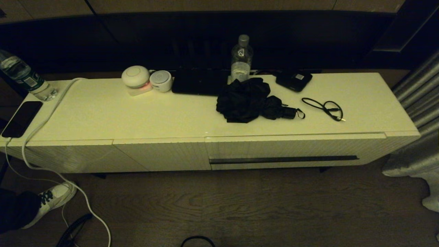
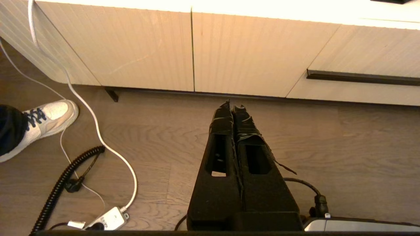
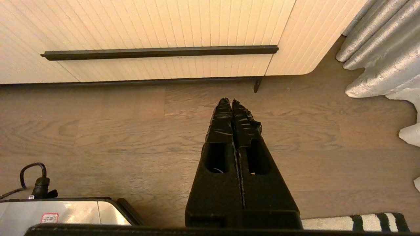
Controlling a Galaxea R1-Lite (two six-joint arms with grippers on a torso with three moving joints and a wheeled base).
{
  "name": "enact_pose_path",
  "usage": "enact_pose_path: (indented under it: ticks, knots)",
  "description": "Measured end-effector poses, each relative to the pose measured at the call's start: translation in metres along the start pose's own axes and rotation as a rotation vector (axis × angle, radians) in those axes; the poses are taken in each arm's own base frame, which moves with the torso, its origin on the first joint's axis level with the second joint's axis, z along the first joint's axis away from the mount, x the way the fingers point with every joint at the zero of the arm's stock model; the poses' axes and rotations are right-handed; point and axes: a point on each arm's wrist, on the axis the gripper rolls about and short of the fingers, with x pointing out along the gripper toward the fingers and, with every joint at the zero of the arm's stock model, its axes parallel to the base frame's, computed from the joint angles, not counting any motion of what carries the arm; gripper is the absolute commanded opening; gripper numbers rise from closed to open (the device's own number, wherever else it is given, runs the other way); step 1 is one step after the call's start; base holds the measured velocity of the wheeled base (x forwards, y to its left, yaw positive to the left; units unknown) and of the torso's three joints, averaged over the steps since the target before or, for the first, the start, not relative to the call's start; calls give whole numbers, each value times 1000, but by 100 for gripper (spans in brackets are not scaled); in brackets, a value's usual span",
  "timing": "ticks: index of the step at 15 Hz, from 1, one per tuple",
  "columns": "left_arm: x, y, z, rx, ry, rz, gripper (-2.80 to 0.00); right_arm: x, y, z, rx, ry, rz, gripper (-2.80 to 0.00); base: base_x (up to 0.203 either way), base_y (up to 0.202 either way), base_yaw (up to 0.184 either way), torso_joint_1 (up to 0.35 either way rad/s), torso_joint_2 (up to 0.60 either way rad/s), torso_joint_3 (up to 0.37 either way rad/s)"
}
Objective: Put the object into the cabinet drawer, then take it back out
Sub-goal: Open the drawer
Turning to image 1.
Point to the water bottle green label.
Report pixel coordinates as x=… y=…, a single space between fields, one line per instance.
x=24 y=77

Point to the large white round lamp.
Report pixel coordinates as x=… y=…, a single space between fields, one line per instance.
x=135 y=76

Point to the black smartphone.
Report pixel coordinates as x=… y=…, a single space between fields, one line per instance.
x=22 y=118

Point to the small black router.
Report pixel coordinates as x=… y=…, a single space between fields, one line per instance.
x=293 y=81

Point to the grey curtain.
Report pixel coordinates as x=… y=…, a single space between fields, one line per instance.
x=418 y=103

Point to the white drawer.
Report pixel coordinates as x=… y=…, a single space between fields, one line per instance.
x=274 y=147

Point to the white sneaker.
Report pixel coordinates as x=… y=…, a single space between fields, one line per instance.
x=55 y=199

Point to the clear water bottle grey cap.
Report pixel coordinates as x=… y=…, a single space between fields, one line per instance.
x=241 y=58

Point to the white low cabinet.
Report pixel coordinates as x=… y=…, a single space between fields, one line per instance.
x=137 y=116

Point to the small white round speaker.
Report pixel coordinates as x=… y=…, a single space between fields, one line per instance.
x=160 y=80

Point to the black folding umbrella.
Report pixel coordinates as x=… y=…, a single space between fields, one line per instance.
x=243 y=99

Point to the black flat set-top box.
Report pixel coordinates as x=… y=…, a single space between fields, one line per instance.
x=199 y=84

